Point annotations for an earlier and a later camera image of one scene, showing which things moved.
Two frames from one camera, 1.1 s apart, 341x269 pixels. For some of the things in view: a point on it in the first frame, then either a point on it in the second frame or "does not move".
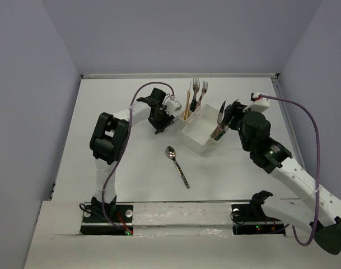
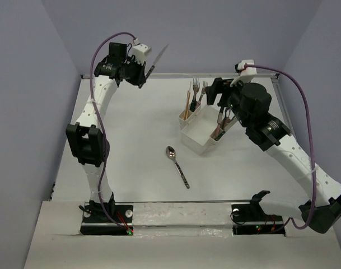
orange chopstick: [186, 105] does not move
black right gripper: [236, 109] -> [220, 86]
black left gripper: [167, 119] -> [140, 69]
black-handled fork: [193, 105] does not move
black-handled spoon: [172, 153] does not move
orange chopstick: [187, 106] does not move
